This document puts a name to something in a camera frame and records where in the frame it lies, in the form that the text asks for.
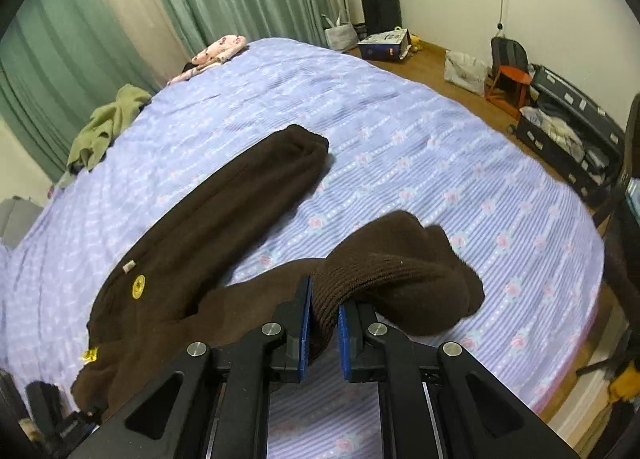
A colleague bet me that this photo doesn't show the black backpack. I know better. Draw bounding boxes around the black backpack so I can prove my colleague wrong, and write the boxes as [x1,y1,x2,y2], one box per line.
[490,36,530,75]

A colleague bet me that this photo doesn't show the pile of light clothes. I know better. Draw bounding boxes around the pile of light clothes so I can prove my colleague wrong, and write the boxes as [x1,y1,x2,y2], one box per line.
[520,104,618,175]

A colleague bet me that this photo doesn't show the brown knit pants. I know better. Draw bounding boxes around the brown knit pants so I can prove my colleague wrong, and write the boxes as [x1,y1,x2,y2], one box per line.
[70,123,486,420]

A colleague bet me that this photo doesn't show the olive green garment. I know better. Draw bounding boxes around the olive green garment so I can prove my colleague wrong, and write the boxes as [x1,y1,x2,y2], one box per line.
[66,83,152,174]

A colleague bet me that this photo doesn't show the orange stool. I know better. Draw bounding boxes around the orange stool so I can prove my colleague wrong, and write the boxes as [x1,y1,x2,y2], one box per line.
[484,64,533,119]

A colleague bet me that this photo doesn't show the yellow cloth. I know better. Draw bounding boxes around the yellow cloth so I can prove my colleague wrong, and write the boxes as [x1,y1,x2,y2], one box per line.
[607,359,640,405]

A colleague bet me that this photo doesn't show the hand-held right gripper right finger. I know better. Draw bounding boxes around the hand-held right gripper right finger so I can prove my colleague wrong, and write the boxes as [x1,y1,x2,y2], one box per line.
[337,299,581,459]

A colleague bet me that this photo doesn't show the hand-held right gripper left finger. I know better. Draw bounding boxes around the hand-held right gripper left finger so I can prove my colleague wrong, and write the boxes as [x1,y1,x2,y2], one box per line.
[67,275,314,459]

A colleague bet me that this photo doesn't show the pink floral garment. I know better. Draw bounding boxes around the pink floral garment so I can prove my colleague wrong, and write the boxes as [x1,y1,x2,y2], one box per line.
[166,33,249,86]

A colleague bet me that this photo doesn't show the black chair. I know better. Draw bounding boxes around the black chair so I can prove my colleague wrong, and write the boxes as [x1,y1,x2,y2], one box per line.
[575,92,640,380]

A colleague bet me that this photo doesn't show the blue cardboard box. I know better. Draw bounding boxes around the blue cardboard box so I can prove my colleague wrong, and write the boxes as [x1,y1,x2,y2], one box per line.
[357,28,413,61]

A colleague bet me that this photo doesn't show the open black suitcase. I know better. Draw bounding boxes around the open black suitcase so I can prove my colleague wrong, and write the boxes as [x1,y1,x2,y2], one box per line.
[507,63,626,207]

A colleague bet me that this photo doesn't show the grey tote bag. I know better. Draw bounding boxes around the grey tote bag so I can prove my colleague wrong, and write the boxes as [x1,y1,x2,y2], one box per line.
[321,9,360,52]

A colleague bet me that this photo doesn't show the white plastic bag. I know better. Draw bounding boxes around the white plastic bag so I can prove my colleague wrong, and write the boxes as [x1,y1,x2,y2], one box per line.
[444,49,491,97]

